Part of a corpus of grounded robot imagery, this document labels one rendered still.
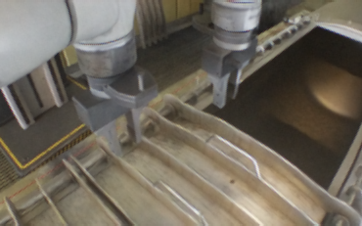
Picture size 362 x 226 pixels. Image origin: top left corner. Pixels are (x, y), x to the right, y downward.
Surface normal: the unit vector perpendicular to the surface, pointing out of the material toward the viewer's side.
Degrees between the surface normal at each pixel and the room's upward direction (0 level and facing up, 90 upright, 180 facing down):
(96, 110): 90
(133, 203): 7
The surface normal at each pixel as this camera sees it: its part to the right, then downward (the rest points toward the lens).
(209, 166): -0.04, -0.76
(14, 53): 0.82, 0.45
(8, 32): 0.81, 0.26
